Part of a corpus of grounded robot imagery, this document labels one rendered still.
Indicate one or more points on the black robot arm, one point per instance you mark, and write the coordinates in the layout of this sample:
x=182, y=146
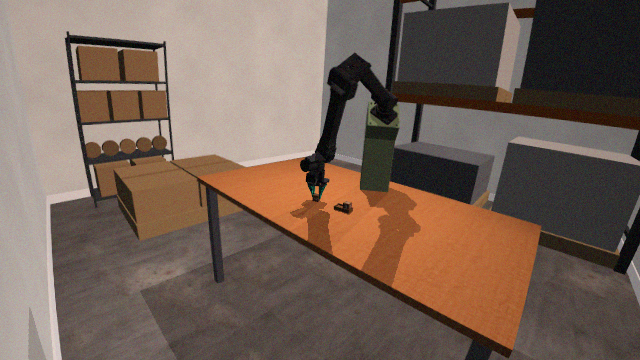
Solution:
x=343, y=81

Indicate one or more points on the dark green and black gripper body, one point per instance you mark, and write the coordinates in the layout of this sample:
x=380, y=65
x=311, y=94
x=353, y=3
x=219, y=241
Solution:
x=322, y=184

